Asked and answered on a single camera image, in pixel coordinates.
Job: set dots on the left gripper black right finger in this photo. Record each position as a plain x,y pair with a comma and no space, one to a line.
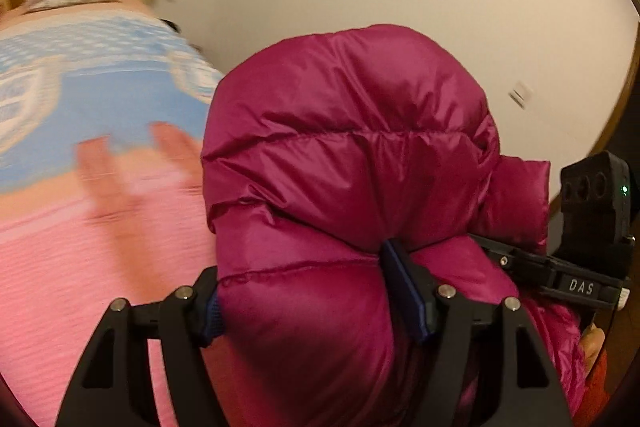
480,364

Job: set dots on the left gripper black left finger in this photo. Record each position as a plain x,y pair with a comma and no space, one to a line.
112,383

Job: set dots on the magenta quilted puffer jacket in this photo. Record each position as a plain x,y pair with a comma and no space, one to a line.
316,152

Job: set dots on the person's right hand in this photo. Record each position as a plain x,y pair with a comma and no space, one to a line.
592,342

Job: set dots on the pink and blue bedspread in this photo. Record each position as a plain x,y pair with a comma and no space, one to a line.
103,109

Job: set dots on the dark object beside bed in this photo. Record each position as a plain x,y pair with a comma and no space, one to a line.
172,25

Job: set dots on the white wall switch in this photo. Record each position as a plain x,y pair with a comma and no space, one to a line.
521,94

